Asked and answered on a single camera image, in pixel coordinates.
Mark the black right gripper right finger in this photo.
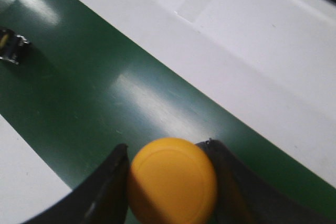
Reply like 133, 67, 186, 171
197, 139, 334, 223

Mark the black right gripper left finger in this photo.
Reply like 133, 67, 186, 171
24, 144, 129, 223

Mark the green conveyor belt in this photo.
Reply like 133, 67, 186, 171
1, 0, 335, 219

